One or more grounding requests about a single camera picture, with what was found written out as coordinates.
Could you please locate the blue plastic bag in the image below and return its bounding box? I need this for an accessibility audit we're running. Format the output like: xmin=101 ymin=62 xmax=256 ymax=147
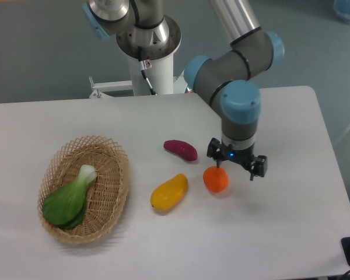
xmin=333 ymin=0 xmax=350 ymax=25

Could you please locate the white metal base bracket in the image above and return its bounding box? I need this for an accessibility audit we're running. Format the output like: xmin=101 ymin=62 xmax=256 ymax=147
xmin=89 ymin=72 xmax=193 ymax=99

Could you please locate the black cable on pedestal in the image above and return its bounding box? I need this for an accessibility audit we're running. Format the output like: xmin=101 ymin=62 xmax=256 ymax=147
xmin=136 ymin=45 xmax=158 ymax=96

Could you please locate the woven wicker basket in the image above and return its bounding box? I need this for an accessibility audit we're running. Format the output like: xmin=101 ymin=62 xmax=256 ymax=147
xmin=37 ymin=136 xmax=130 ymax=244

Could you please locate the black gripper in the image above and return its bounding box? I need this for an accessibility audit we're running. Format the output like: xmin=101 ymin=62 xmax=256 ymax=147
xmin=206 ymin=138 xmax=267 ymax=181

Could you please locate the green bok choy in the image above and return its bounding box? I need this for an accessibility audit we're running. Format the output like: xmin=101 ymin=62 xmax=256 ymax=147
xmin=41 ymin=164 xmax=97 ymax=230

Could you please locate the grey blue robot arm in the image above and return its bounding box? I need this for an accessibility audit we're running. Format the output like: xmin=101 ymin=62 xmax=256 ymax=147
xmin=82 ymin=0 xmax=285 ymax=178

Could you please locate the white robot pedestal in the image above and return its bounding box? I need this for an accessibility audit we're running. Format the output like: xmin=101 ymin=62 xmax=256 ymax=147
xmin=115 ymin=16 xmax=182 ymax=96

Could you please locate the orange fruit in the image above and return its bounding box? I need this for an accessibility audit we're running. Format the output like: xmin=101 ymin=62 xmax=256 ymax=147
xmin=203 ymin=166 xmax=229 ymax=193

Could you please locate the purple sweet potato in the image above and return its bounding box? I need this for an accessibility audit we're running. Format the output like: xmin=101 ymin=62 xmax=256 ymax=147
xmin=163 ymin=139 xmax=198 ymax=162

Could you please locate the yellow mango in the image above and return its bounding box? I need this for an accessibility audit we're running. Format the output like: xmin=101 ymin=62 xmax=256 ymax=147
xmin=150 ymin=173 xmax=188 ymax=212

